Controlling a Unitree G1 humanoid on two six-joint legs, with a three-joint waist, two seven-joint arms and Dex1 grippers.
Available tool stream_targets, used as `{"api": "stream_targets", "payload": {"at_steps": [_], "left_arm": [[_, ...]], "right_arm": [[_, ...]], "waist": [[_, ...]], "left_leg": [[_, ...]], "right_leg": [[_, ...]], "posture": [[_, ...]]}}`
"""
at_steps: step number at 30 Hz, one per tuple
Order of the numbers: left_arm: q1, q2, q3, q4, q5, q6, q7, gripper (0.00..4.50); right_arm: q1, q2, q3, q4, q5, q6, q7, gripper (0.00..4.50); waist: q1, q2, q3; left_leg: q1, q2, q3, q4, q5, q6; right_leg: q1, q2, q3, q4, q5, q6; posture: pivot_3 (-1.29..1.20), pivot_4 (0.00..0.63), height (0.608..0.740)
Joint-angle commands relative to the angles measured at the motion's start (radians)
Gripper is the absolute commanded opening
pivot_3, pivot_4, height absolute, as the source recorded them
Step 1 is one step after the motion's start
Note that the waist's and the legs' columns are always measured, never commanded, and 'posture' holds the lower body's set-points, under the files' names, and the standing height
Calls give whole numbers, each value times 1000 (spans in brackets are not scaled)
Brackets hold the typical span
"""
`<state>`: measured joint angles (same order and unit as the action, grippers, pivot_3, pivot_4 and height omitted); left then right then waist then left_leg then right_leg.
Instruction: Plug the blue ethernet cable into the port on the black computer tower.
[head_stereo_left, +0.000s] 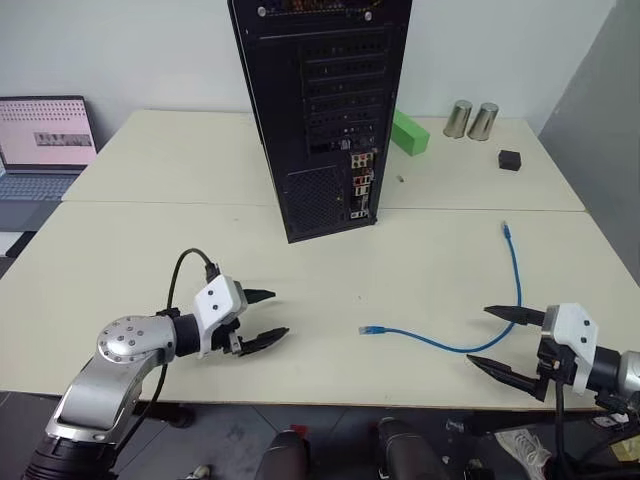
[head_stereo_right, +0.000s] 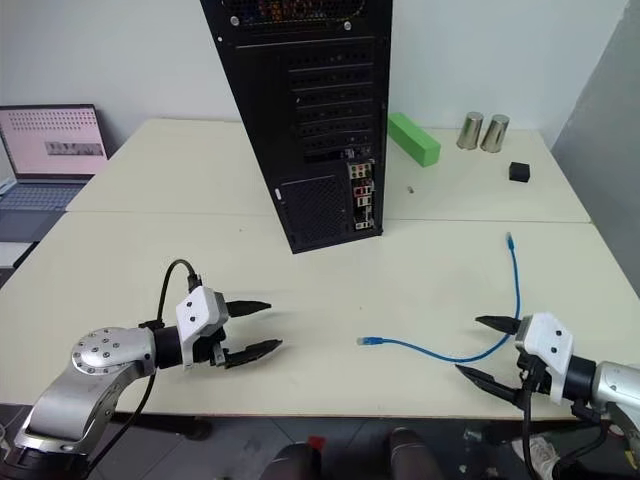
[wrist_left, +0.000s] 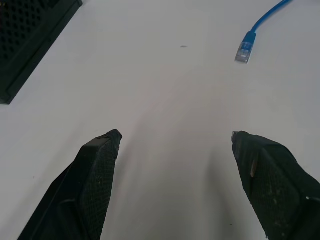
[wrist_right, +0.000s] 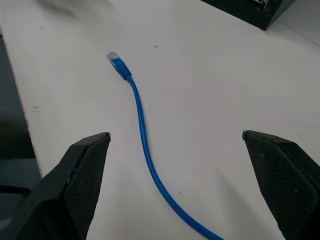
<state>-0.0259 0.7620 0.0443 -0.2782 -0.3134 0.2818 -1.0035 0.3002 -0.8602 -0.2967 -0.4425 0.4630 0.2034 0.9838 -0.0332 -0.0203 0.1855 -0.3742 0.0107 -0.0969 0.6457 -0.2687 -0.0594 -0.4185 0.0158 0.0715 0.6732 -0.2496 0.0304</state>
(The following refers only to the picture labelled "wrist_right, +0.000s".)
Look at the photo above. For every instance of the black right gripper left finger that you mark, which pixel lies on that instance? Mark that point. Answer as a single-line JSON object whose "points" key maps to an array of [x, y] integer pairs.
{"points": [[75, 190]]}

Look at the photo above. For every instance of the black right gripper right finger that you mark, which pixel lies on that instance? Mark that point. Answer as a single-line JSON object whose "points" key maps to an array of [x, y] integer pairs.
{"points": [[287, 185]]}

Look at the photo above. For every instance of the black box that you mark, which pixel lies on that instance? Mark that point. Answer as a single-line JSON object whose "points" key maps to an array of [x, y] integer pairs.
{"points": [[252, 12]]}

